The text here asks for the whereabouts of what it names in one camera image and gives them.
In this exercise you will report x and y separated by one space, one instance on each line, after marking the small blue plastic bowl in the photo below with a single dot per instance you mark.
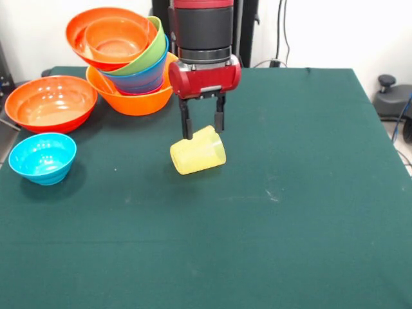
138 87

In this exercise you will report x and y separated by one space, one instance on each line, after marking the large blue plastic bowl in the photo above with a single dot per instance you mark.
151 74

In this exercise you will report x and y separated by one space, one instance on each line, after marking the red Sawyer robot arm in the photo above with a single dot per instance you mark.
204 29

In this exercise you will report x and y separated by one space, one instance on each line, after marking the small magenta plastic bowl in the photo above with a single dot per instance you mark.
141 93

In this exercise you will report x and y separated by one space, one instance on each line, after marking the small orange-red plastic bowl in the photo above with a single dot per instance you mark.
116 42

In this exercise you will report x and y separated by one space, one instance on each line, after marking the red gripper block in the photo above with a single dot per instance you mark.
206 80

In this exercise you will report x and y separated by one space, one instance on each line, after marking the green plastic bowl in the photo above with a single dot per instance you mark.
154 48

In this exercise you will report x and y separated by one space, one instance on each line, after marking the dark green tablecloth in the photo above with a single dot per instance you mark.
206 241

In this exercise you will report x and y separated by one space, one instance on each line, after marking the large red plastic bowl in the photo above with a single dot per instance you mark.
51 109
77 45

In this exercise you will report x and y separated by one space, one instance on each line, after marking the large orange plastic bowl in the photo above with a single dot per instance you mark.
138 104

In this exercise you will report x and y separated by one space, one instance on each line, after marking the yellow plastic cup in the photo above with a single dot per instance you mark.
196 154

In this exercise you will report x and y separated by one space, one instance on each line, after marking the small cyan plastic bowl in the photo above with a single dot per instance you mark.
42 161

